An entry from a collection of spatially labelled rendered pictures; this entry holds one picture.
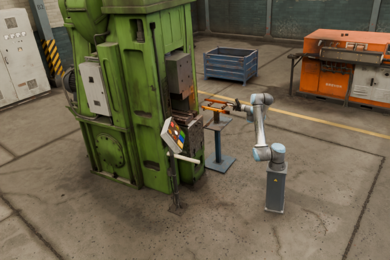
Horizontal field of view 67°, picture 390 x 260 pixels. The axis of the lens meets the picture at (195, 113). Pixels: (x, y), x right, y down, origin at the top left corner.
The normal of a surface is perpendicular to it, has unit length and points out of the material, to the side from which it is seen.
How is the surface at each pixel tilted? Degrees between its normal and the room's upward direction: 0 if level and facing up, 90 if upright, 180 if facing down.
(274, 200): 90
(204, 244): 0
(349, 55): 90
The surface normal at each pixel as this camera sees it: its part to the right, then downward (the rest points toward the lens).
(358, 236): -0.07, -0.89
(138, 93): -0.49, 0.40
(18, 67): 0.78, 0.23
